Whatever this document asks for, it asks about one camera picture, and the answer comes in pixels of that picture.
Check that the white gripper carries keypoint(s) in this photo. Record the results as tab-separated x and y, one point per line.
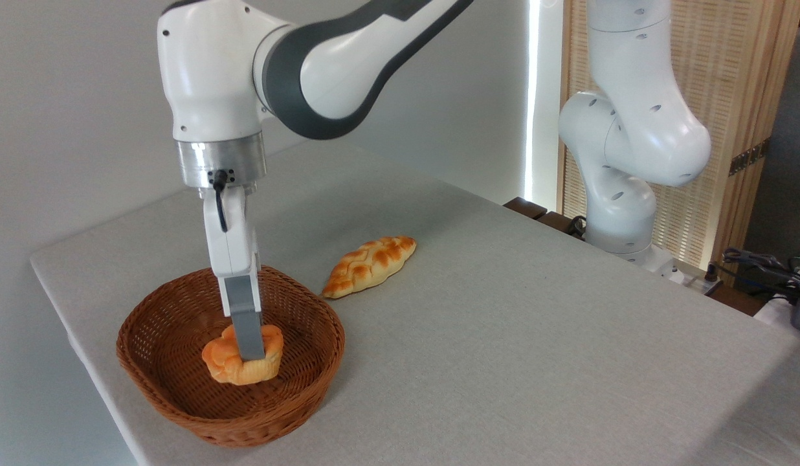
235	239

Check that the round orange bread bun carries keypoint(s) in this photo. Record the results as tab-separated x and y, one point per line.
224	362

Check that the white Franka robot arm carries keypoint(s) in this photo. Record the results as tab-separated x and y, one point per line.
212	77

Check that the brown wicker basket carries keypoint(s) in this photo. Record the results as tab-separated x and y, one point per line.
180	349

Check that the braided bread loaf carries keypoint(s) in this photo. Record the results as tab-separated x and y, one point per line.
367	265

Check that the grey tablecloth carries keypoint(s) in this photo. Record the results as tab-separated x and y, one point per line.
536	362

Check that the dark wooden block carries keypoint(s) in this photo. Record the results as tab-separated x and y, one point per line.
526	208

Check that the black metal screen hinge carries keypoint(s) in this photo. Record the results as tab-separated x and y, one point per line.
749	157

